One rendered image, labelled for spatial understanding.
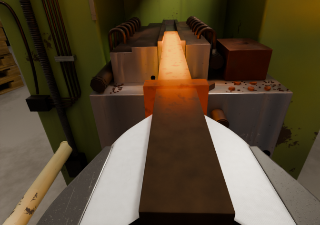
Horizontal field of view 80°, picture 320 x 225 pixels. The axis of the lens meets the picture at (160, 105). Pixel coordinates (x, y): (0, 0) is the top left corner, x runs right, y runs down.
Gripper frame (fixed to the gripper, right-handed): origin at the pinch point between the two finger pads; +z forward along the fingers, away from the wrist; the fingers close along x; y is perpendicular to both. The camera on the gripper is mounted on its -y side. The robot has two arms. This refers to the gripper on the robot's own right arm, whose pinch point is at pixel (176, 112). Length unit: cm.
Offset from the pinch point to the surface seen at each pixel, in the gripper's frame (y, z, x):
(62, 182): 100, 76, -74
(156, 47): 1.6, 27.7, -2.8
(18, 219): 37, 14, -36
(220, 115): 12.1, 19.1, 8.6
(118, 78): 7.7, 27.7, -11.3
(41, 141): 99, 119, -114
